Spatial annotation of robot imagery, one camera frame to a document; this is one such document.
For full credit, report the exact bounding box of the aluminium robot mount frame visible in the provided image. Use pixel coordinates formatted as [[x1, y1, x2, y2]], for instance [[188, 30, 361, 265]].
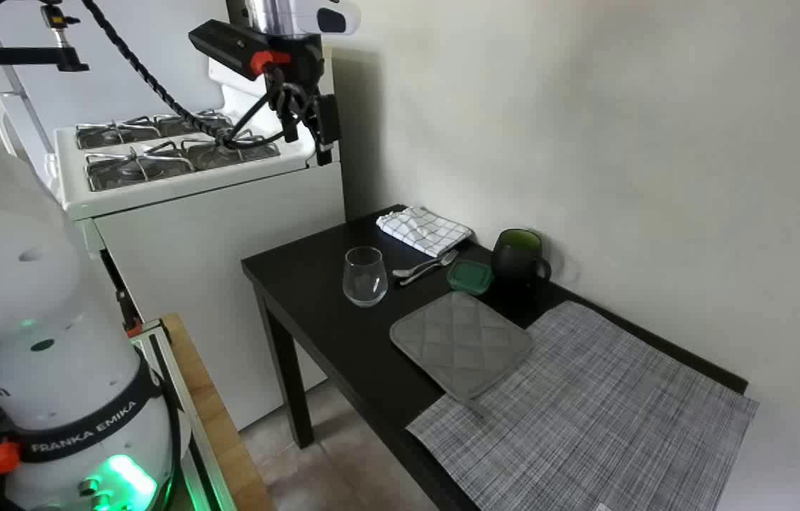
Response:
[[98, 248, 234, 511]]

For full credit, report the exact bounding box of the clear stemless glass cup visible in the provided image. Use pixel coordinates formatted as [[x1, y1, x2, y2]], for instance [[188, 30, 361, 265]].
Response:
[[340, 244, 393, 311]]

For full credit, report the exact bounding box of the small green lidded container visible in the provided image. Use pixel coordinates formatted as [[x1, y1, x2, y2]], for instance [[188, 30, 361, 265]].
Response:
[[445, 255, 498, 299]]

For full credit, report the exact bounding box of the black side table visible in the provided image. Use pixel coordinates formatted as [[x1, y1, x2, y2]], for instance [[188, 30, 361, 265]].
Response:
[[238, 203, 751, 511]]

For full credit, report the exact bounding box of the dark green mug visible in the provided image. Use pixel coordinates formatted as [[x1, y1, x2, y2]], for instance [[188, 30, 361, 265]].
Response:
[[490, 228, 554, 294]]

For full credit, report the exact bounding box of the black braided cable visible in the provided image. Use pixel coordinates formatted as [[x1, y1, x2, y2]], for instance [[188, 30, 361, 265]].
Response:
[[82, 0, 275, 150]]

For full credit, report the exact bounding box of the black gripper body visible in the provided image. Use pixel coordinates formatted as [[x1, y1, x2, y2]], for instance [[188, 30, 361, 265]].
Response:
[[268, 34, 337, 126]]

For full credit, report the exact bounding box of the silver spoon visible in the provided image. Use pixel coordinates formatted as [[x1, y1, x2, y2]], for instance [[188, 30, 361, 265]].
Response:
[[393, 254, 458, 287], [390, 251, 459, 281]]

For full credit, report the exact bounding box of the grey quilted pot holder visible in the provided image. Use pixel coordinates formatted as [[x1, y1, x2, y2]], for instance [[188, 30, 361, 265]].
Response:
[[387, 289, 537, 406]]

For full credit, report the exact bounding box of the wooden board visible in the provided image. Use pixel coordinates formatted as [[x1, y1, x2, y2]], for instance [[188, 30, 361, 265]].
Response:
[[160, 316, 275, 511]]

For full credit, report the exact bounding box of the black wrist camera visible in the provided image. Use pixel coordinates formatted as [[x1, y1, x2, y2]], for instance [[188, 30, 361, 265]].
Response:
[[188, 20, 296, 84]]

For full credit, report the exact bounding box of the grey woven placemat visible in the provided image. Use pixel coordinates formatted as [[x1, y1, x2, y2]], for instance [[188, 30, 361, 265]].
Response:
[[407, 299, 760, 511]]

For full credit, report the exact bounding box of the white checkered dish towel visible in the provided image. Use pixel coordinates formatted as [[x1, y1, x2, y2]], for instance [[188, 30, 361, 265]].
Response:
[[376, 206, 476, 263]]

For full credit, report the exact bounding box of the black stove burner grate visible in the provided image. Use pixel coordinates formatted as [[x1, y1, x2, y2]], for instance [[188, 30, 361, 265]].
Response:
[[85, 133, 285, 193], [73, 112, 235, 153]]

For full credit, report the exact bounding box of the thin black camera cable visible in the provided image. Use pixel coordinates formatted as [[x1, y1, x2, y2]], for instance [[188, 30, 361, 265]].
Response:
[[224, 84, 320, 150]]

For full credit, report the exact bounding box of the white kitchen stove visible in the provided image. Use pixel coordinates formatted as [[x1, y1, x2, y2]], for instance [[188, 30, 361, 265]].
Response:
[[0, 33, 349, 436]]

